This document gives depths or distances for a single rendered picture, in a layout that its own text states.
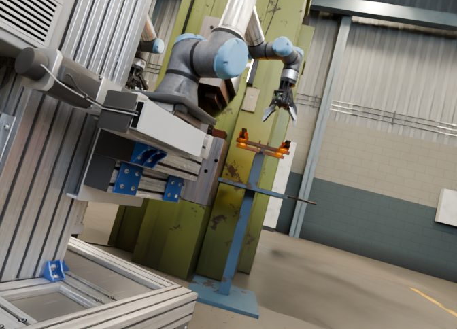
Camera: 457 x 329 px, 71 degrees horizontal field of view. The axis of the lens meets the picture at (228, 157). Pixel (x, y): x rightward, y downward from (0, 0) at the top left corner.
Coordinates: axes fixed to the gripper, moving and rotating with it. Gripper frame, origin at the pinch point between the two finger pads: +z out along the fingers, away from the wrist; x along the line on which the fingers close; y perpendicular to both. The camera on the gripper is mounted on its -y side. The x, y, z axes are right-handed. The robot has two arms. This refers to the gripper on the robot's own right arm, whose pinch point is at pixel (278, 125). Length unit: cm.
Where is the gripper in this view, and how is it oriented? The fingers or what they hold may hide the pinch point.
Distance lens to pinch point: 144.7
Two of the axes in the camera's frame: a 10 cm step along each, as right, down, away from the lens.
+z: -2.6, 9.6, -1.1
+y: -3.9, -2.1, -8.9
